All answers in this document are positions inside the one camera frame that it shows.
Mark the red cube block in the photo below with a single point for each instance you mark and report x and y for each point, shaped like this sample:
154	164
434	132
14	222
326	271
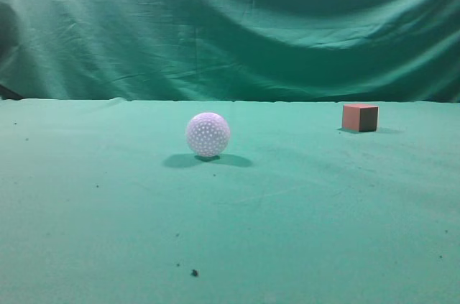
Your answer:
360	117

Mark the white dimpled ball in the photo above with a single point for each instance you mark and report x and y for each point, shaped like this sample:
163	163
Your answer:
207	134

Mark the green backdrop cloth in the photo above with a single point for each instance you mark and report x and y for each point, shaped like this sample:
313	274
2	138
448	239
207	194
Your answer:
231	50

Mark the green table cloth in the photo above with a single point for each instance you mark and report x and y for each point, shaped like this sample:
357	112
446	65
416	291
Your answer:
104	202

